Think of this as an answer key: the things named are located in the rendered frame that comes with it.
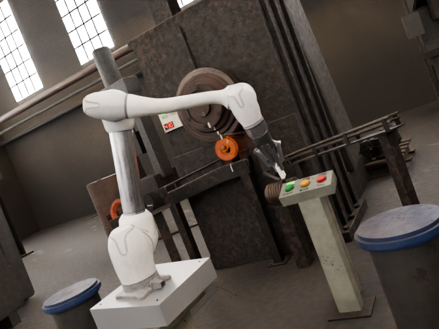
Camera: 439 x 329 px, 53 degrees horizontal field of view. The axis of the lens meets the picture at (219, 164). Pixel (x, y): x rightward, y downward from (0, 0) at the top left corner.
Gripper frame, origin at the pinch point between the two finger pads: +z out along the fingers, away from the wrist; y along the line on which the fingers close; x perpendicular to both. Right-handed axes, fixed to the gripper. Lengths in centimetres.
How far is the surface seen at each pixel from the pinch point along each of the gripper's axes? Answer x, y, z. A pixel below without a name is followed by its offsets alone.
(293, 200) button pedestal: 5.9, -1.2, 12.8
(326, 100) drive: -159, 12, 42
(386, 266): 41, -36, 25
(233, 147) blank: -73, 55, 15
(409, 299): 46, -40, 36
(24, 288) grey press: -73, 352, 86
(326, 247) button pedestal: 13.6, -7.3, 35.2
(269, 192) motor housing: -47, 35, 38
